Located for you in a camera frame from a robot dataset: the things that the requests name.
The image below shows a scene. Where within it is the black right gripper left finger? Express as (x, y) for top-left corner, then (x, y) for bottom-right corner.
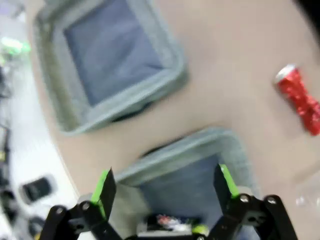
(39, 166), (121, 240)

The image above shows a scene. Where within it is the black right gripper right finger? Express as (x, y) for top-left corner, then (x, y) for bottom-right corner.
(209, 163), (298, 240)

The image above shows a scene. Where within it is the crushed silver can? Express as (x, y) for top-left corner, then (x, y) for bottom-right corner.
(153, 214), (192, 226)

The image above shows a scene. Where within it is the clear plastic cup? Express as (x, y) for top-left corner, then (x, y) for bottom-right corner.
(294, 171), (320, 209)

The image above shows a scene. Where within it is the crushed red can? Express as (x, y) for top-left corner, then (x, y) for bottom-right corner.
(273, 63), (320, 137)

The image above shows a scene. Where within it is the grey fabric basket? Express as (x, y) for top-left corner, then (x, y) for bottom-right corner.
(113, 127), (261, 227)
(32, 0), (190, 138)

